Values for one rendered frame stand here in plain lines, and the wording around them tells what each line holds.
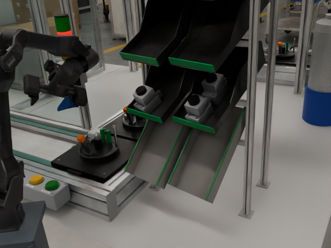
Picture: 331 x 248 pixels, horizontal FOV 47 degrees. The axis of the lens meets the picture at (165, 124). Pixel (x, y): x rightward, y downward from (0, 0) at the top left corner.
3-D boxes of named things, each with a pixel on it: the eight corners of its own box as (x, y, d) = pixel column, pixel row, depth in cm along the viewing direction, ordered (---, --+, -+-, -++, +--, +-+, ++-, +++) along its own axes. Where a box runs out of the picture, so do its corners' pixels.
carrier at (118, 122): (149, 147, 138) (146, 116, 133) (98, 134, 150) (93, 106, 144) (181, 120, 157) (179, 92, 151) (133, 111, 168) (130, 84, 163)
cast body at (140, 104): (147, 117, 104) (137, 99, 99) (137, 111, 107) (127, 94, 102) (166, 97, 107) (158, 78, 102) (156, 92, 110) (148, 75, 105)
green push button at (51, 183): (52, 194, 116) (51, 188, 115) (43, 190, 117) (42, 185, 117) (62, 186, 119) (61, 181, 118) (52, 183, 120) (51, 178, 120)
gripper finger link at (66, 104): (79, 107, 114) (77, 91, 117) (67, 105, 112) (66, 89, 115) (69, 119, 118) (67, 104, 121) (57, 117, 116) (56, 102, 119)
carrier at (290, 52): (298, 67, 207) (300, 45, 202) (255, 63, 219) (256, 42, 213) (308, 55, 226) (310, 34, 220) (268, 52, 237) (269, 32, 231)
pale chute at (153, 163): (164, 189, 108) (156, 185, 105) (132, 174, 116) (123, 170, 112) (203, 102, 113) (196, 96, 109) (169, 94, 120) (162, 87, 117)
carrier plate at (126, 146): (106, 183, 119) (105, 178, 118) (51, 166, 130) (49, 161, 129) (147, 148, 137) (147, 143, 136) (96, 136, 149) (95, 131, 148)
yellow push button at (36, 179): (37, 188, 119) (35, 182, 118) (28, 184, 121) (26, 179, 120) (46, 181, 122) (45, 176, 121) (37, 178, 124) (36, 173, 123)
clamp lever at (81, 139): (89, 154, 127) (80, 139, 121) (84, 153, 127) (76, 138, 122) (95, 147, 129) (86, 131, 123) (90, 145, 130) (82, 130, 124)
